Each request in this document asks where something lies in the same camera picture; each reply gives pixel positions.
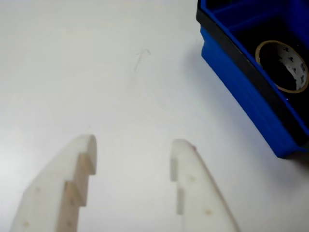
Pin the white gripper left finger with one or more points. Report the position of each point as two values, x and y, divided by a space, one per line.
43 193

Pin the black square box liner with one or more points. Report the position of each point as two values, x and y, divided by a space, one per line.
251 31

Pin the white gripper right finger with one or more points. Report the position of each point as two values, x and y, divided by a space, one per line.
198 198

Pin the blue box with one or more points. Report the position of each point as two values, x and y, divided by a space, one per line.
229 79

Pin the black tape roll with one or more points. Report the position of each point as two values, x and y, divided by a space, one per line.
297 65

